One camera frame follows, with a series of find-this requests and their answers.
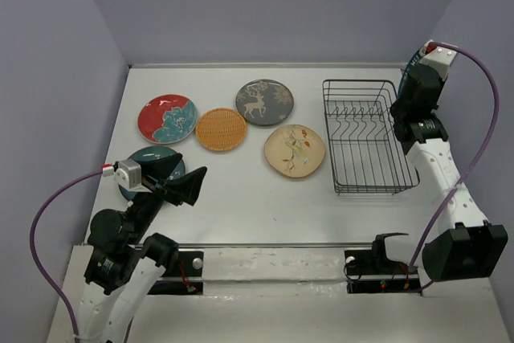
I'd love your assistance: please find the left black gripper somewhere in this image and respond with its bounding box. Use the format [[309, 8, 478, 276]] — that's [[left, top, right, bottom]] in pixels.
[[128, 150, 209, 241]]

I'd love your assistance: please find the dark teal blossom plate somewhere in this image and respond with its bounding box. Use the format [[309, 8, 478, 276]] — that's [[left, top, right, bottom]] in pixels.
[[118, 145, 186, 201]]

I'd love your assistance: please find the white plate teal lettered rim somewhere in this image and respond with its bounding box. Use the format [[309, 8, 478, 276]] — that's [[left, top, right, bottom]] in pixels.
[[398, 46, 426, 93]]

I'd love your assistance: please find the orange woven basket plate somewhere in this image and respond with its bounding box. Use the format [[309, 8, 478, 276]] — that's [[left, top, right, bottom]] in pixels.
[[195, 108, 247, 152]]

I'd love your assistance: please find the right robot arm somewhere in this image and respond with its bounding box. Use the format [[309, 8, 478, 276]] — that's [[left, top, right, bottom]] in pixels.
[[390, 63, 508, 282]]

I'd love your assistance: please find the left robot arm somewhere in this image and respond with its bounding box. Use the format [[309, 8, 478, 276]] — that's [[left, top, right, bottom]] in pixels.
[[75, 153, 207, 342]]

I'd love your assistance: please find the red and teal floral plate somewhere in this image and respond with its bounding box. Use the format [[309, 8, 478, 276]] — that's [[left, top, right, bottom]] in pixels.
[[137, 94, 198, 145]]

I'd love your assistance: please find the grey deer plate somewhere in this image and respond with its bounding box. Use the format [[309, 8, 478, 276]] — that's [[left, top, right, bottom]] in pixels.
[[235, 79, 295, 127]]

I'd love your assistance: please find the beige bird branch plate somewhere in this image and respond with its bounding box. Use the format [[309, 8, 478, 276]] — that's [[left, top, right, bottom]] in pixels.
[[264, 125, 326, 178]]

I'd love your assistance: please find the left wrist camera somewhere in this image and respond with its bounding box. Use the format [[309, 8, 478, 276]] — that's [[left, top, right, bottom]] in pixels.
[[114, 159, 142, 192]]

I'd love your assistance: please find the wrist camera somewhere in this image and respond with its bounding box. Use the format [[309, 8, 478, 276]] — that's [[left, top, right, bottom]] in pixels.
[[114, 159, 142, 192], [419, 40, 458, 81]]

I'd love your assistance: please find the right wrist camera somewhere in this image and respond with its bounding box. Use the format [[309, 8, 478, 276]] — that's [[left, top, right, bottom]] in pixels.
[[419, 40, 458, 81]]

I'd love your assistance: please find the black wire dish rack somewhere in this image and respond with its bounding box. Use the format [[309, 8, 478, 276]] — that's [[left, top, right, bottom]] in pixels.
[[322, 79, 420, 195]]

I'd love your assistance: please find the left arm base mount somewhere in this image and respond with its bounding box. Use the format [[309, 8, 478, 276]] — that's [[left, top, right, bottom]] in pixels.
[[149, 250, 204, 296]]

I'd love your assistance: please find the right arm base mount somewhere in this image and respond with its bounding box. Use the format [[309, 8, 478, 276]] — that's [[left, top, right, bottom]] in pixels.
[[343, 232, 422, 294]]

